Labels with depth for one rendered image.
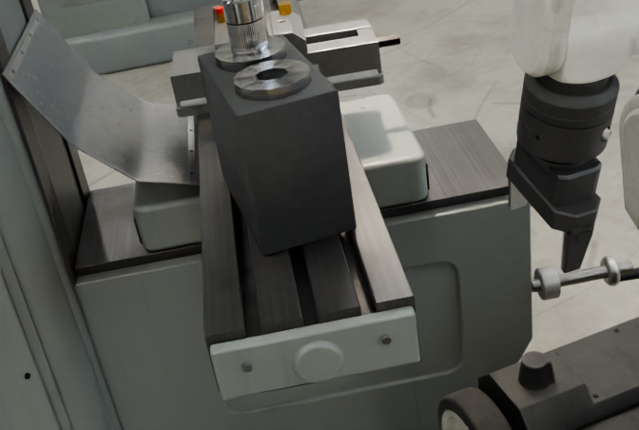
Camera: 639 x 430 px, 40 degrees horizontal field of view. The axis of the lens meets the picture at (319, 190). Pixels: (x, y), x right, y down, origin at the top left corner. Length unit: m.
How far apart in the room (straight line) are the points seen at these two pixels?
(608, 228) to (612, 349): 1.37
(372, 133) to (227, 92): 0.56
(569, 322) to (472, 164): 0.86
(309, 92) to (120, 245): 0.65
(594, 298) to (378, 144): 1.10
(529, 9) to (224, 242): 0.50
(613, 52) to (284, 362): 0.46
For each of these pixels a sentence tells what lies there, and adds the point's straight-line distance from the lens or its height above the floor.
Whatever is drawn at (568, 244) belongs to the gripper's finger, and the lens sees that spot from 0.92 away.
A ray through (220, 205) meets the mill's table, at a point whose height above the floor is 0.92.
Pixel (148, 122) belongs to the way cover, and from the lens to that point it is 1.60.
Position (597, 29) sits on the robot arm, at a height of 1.20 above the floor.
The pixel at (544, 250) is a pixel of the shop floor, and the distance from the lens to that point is 2.62.
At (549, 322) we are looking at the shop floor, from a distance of 2.36.
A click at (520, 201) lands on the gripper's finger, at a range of 1.01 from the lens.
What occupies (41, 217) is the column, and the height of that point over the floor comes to 0.84.
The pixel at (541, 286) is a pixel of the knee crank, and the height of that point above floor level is 0.50.
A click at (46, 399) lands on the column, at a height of 0.52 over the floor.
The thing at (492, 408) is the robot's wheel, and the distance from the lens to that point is 1.27.
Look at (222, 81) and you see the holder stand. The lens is 1.05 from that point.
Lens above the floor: 1.49
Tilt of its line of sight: 30 degrees down
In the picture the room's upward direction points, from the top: 9 degrees counter-clockwise
